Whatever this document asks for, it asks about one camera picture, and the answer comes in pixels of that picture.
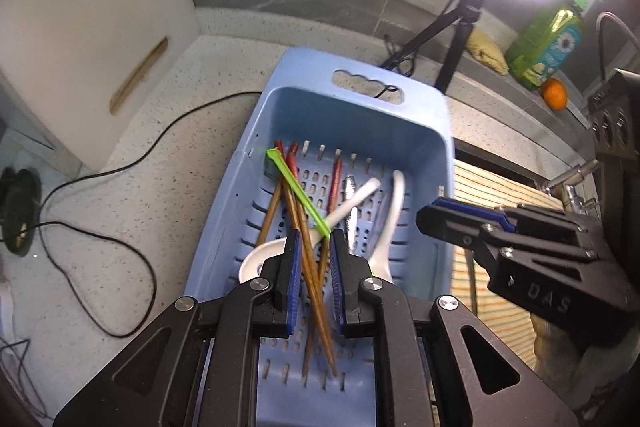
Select white ceramic spoon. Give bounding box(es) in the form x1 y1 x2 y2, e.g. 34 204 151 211
367 170 406 283
239 178 383 285

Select black tripod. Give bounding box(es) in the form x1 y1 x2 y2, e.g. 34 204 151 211
380 0 488 95

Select green dish soap bottle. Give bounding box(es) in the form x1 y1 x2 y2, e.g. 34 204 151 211
505 0 603 90

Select orange tangerine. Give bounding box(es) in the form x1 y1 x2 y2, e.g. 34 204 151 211
541 78 569 112

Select stainless steel sink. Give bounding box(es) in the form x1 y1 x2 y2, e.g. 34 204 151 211
452 139 551 192

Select chrome pipe fitting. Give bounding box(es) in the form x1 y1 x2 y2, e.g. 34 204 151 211
545 159 601 212

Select red-tipped wooden chopstick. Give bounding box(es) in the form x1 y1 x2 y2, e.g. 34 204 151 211
257 142 300 250
285 157 331 353
301 158 345 380
274 139 338 378

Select tangled black cable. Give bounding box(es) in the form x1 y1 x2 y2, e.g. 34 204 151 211
372 34 416 100

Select yellow sponge cloth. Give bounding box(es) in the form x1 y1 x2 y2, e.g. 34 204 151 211
465 31 511 75

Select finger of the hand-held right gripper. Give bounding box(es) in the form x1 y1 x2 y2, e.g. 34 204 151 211
416 199 621 288
495 204 606 255

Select black box with round knobs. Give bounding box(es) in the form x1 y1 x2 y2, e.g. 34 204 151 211
587 69 640 158

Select green plastic pick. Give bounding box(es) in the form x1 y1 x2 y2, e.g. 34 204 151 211
265 148 332 238

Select long black cable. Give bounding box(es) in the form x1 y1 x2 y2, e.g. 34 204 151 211
0 91 263 340

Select person's right hand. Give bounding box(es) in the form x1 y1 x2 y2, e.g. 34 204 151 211
531 314 591 388

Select dark green round holder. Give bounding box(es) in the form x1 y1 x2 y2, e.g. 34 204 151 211
0 167 43 258

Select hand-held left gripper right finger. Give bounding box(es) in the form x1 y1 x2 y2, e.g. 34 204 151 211
327 228 586 427

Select blue plastic drain basket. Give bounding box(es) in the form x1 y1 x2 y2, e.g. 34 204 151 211
182 48 456 427

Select curved metal faucet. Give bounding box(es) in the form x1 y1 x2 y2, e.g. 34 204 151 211
595 12 640 82

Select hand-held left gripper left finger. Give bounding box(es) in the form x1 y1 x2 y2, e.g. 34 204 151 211
52 229 303 427

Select white cutting board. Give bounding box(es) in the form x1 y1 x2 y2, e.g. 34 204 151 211
0 0 201 172

